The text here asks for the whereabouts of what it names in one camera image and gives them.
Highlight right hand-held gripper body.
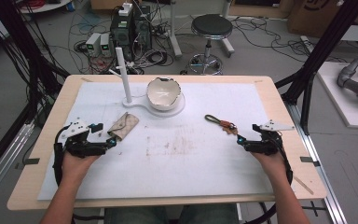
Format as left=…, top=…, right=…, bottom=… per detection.
left=244, top=119, right=296, bottom=156

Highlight white power strip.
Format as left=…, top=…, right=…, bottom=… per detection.
left=300, top=35, right=317, bottom=54

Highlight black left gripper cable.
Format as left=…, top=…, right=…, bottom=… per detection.
left=52, top=124, right=73, bottom=188

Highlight white eggshell-shaped bowl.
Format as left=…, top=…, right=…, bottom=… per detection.
left=145, top=77, right=182, bottom=112

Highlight black computer tower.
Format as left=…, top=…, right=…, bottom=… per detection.
left=133, top=4, right=153, bottom=50
left=110, top=10, right=137, bottom=62

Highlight white desk leg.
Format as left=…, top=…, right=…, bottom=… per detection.
left=167, top=0, right=184, bottom=59

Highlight grey power supply unit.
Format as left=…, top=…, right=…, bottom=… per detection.
left=85, top=32, right=103, bottom=57
left=100, top=33, right=113, bottom=57

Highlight white round table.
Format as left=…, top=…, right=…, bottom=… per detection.
left=18, top=0, right=73, bottom=15

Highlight black floor cable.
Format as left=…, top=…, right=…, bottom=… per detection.
left=232, top=17, right=349, bottom=63

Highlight white floor board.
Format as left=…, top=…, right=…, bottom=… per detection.
left=316, top=61, right=358, bottom=130

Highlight white stand with pole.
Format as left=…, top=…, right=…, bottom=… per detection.
left=108, top=47, right=186, bottom=118

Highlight black round stool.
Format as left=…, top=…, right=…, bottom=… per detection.
left=187, top=13, right=234, bottom=77

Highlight person's left hand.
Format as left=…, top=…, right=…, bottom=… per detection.
left=60, top=152, right=101, bottom=189

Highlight person's legs in jeans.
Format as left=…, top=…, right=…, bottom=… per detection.
left=103, top=204, right=241, bottom=224

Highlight tangle of floor cables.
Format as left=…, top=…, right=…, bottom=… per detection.
left=68, top=6, right=175, bottom=76

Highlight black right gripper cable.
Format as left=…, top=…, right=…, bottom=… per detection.
left=274, top=133, right=294, bottom=186

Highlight white power adapter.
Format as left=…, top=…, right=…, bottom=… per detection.
left=117, top=2, right=133, bottom=17

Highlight beige patterned pouch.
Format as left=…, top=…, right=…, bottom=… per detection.
left=106, top=112, right=140, bottom=142

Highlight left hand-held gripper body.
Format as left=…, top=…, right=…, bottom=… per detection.
left=61, top=119, right=108, bottom=159

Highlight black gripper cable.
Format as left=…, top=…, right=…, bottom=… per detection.
left=52, top=124, right=73, bottom=188
left=274, top=133, right=294, bottom=186

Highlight black frame post with cables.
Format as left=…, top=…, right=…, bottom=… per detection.
left=0, top=0, right=71, bottom=120

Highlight white table mat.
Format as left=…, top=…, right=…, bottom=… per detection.
left=36, top=81, right=276, bottom=202

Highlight cardboard box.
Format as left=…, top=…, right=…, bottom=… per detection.
left=287, top=0, right=358, bottom=39

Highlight keychain with brown leather tag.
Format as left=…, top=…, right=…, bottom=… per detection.
left=204, top=114, right=239, bottom=135

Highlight person's right hand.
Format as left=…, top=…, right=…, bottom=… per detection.
left=250, top=150, right=290, bottom=189

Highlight aluminium rail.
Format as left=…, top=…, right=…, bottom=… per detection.
left=283, top=101, right=349, bottom=224
left=0, top=120, right=35, bottom=208

